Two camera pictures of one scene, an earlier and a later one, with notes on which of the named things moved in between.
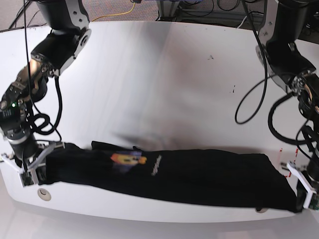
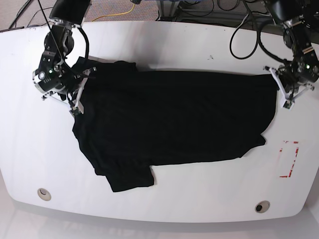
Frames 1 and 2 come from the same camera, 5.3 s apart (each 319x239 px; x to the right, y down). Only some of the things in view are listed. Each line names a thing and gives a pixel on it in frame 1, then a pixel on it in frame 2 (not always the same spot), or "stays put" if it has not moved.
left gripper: x=39 y=174 → x=73 y=93
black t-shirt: x=209 y=177 → x=132 y=120
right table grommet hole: x=261 y=209 stays put
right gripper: x=298 y=170 → x=290 y=88
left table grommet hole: x=44 y=194 stays put
